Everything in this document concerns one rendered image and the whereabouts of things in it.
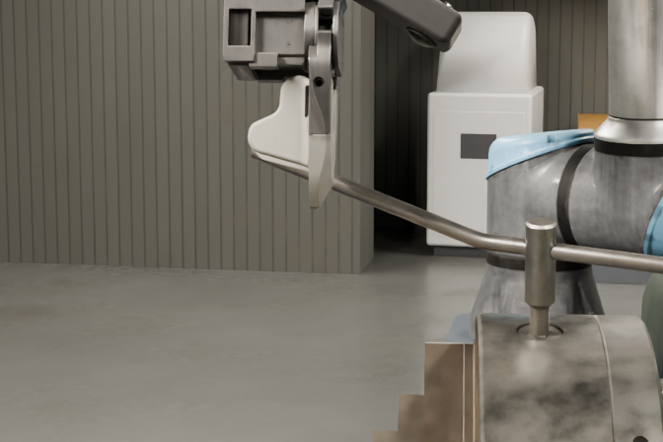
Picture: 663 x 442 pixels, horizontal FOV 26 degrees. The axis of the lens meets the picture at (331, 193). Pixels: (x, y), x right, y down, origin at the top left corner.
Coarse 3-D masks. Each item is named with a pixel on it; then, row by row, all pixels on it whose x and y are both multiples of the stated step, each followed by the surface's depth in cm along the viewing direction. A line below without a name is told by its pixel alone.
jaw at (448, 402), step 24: (432, 360) 115; (456, 360) 115; (432, 384) 114; (456, 384) 114; (408, 408) 113; (432, 408) 113; (456, 408) 113; (384, 432) 112; (408, 432) 112; (432, 432) 112; (456, 432) 112
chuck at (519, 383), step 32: (480, 320) 108; (512, 320) 108; (576, 320) 108; (480, 352) 103; (512, 352) 103; (544, 352) 103; (576, 352) 102; (480, 384) 100; (512, 384) 100; (544, 384) 100; (576, 384) 100; (608, 384) 100; (480, 416) 99; (512, 416) 98; (544, 416) 98; (576, 416) 98; (608, 416) 98
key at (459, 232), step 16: (304, 176) 110; (336, 176) 109; (352, 192) 108; (368, 192) 108; (384, 208) 108; (400, 208) 107; (416, 208) 107; (432, 224) 106; (448, 224) 106; (464, 240) 105; (480, 240) 105; (496, 240) 104; (512, 240) 104; (560, 256) 102; (576, 256) 102; (592, 256) 101; (608, 256) 101; (624, 256) 100; (640, 256) 100; (656, 256) 100; (656, 272) 100
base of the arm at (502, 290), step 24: (504, 264) 154; (576, 264) 154; (480, 288) 158; (504, 288) 154; (576, 288) 154; (480, 312) 157; (504, 312) 154; (528, 312) 153; (552, 312) 152; (576, 312) 154; (600, 312) 156
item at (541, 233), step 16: (528, 224) 103; (544, 224) 102; (528, 240) 103; (544, 240) 102; (528, 256) 103; (544, 256) 102; (528, 272) 103; (544, 272) 103; (528, 288) 104; (544, 288) 103; (528, 304) 104; (544, 304) 104; (544, 320) 104; (544, 336) 105
